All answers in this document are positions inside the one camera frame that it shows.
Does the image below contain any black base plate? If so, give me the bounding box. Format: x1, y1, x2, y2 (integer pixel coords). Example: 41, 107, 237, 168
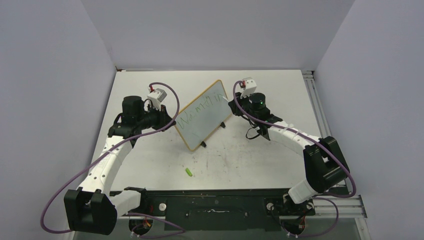
127, 187, 316, 234

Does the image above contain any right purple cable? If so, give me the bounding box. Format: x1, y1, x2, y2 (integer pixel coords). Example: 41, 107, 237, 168
232, 80, 357, 239

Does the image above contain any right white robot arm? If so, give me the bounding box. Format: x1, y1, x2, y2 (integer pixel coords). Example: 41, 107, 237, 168
228, 92, 352, 214

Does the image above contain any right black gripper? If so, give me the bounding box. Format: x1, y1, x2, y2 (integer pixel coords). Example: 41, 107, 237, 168
229, 90, 257, 123

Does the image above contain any aluminium rail frame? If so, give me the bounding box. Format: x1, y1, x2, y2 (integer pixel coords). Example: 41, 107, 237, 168
302, 70, 367, 219

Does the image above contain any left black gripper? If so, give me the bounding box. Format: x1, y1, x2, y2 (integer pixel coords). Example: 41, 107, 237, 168
136, 102, 176, 132

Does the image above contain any yellow framed whiteboard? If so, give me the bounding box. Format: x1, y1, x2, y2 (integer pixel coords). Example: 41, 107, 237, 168
175, 79, 232, 152

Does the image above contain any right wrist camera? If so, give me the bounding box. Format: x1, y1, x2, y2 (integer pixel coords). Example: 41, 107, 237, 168
239, 77, 257, 99

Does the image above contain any green marker cap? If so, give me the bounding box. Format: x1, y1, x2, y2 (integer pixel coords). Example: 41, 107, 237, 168
185, 168, 193, 177

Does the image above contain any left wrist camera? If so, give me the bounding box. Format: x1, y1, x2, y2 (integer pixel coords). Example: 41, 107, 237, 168
147, 88, 167, 112

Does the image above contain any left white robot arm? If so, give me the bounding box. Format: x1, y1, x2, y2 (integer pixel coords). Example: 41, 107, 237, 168
63, 92, 174, 235

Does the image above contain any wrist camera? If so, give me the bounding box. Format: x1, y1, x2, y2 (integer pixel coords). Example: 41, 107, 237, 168
147, 88, 167, 112
239, 77, 257, 99

